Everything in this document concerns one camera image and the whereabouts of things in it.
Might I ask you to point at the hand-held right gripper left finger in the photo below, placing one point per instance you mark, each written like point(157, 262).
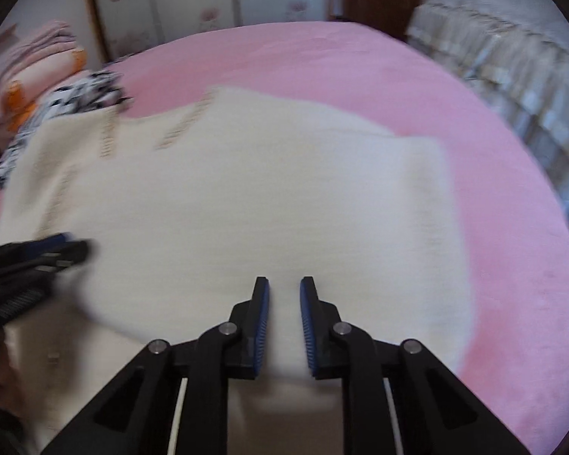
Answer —
point(261, 313)

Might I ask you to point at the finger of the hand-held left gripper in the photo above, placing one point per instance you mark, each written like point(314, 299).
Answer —
point(52, 240)
point(71, 253)

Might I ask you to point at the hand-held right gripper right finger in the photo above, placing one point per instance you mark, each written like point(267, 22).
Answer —
point(307, 317)

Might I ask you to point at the white fluffy sweater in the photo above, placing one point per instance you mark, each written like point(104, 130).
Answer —
point(246, 208)

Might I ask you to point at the black and white patterned cloth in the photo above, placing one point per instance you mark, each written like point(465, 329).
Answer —
point(83, 95)

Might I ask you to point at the folded peach bear blanket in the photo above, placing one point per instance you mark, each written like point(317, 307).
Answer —
point(38, 76)

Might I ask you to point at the folded lilac blanket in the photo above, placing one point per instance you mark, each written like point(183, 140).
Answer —
point(33, 42)

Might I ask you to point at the pink plush bed blanket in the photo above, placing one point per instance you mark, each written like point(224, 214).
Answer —
point(322, 66)

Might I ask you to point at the grey covered bed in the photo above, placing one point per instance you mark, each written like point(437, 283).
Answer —
point(502, 47)

